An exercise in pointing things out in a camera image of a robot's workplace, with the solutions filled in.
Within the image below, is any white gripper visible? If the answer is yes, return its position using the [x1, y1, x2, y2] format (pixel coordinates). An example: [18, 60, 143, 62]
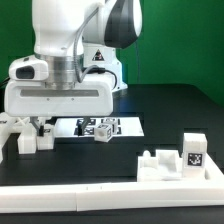
[4, 74, 113, 136]

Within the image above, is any white marker base plate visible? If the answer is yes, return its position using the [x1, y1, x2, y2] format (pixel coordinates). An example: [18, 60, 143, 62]
[54, 117, 144, 138]

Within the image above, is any white chair seat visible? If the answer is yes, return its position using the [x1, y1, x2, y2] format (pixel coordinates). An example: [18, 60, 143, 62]
[137, 149, 208, 182]

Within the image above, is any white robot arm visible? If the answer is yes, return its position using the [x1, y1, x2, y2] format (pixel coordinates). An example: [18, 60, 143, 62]
[4, 0, 142, 119]

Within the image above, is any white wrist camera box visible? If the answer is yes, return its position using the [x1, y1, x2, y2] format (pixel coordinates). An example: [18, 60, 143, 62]
[9, 55, 49, 81]

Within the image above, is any white tagged cube nut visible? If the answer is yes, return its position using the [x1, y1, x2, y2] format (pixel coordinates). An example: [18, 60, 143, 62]
[102, 117, 118, 134]
[94, 123, 113, 142]

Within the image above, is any white L-shaped fence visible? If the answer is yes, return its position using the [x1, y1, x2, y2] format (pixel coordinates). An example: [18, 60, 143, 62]
[0, 155, 224, 213]

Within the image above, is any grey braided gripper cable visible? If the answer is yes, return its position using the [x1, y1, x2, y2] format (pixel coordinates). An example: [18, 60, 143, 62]
[73, 6, 118, 91]

